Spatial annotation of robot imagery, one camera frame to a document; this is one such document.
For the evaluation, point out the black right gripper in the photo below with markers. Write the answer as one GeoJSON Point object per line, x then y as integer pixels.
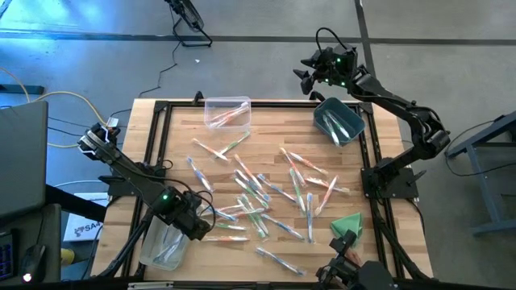
{"type": "Point", "coordinates": [336, 66]}

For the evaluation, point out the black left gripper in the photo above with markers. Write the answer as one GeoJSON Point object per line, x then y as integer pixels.
{"type": "Point", "coordinates": [189, 213]}

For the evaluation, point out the green toothbrush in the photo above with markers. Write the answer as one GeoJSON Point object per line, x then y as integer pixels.
{"type": "Point", "coordinates": [251, 217]}
{"type": "Point", "coordinates": [259, 219]}
{"type": "Point", "coordinates": [234, 143]}
{"type": "Point", "coordinates": [231, 226]}
{"type": "Point", "coordinates": [251, 192]}
{"type": "Point", "coordinates": [297, 191]}

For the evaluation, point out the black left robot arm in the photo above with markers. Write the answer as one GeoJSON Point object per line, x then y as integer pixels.
{"type": "Point", "coordinates": [129, 173]}

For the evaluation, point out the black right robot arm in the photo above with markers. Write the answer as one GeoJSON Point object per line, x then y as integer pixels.
{"type": "Point", "coordinates": [403, 106]}

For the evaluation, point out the grey translucent tray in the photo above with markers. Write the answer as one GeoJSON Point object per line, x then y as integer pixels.
{"type": "Point", "coordinates": [151, 258]}

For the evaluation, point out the dark teal plastic bin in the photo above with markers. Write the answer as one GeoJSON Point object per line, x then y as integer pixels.
{"type": "Point", "coordinates": [354, 121]}

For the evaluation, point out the clear plastic bin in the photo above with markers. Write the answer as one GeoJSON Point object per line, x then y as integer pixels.
{"type": "Point", "coordinates": [217, 105]}

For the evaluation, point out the white printed cardboard box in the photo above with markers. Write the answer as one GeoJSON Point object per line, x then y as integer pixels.
{"type": "Point", "coordinates": [82, 229]}

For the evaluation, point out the black desk beam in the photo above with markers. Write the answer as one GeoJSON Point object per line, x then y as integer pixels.
{"type": "Point", "coordinates": [72, 203]}

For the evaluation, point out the small yellow object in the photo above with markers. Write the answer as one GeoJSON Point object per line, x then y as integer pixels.
{"type": "Point", "coordinates": [67, 257]}

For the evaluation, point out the black floor fan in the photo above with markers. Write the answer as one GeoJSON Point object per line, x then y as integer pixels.
{"type": "Point", "coordinates": [188, 14]}

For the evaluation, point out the dark desk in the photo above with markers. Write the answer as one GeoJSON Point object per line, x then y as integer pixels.
{"type": "Point", "coordinates": [40, 225]}

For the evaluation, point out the folded green cloth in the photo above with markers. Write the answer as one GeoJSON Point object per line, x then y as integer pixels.
{"type": "Point", "coordinates": [346, 225]}

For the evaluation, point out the black computer mouse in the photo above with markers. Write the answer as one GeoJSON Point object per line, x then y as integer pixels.
{"type": "Point", "coordinates": [34, 262]}

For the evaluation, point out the person's hand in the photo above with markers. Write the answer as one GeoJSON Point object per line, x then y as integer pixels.
{"type": "Point", "coordinates": [354, 258]}

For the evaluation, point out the dark grey monitor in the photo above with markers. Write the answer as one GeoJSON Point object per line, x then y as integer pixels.
{"type": "Point", "coordinates": [22, 161]}

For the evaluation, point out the black keyboard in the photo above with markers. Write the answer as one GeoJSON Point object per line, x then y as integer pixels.
{"type": "Point", "coordinates": [6, 258]}

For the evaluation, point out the black floor bar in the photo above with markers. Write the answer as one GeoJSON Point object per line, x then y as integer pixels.
{"type": "Point", "coordinates": [20, 89]}

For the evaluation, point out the black frame clamp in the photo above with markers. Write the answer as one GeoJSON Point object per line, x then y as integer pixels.
{"type": "Point", "coordinates": [316, 96]}
{"type": "Point", "coordinates": [198, 97]}

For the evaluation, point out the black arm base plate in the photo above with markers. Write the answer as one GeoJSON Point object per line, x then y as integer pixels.
{"type": "Point", "coordinates": [407, 189]}
{"type": "Point", "coordinates": [117, 189]}

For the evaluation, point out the blue-grey metal table frame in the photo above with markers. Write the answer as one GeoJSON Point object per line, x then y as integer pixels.
{"type": "Point", "coordinates": [496, 227]}

